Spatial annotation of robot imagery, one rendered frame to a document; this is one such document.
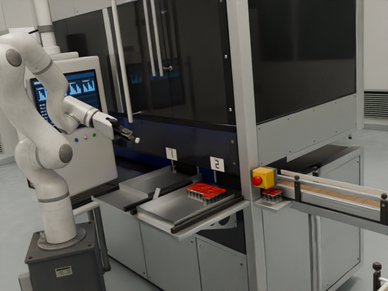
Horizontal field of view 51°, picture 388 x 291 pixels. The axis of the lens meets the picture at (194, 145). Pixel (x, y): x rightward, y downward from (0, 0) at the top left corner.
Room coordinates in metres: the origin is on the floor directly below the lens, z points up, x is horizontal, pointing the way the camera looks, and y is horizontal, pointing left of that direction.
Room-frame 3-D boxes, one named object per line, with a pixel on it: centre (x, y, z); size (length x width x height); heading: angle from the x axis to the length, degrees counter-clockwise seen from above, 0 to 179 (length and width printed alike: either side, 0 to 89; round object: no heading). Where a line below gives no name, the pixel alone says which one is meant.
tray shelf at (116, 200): (1.80, 0.13, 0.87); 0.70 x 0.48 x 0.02; 40
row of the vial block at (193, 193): (1.70, -0.01, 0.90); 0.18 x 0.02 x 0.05; 40
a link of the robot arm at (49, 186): (1.52, 0.60, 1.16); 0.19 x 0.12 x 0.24; 65
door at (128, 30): (2.19, 0.24, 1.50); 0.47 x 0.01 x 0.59; 40
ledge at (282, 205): (1.62, -0.32, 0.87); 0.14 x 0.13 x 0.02; 130
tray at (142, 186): (1.98, 0.19, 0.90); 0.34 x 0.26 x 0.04; 130
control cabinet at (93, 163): (2.28, 0.72, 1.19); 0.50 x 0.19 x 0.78; 137
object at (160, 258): (2.74, 0.06, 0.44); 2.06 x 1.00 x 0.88; 40
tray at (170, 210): (1.64, 0.06, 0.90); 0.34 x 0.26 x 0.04; 130
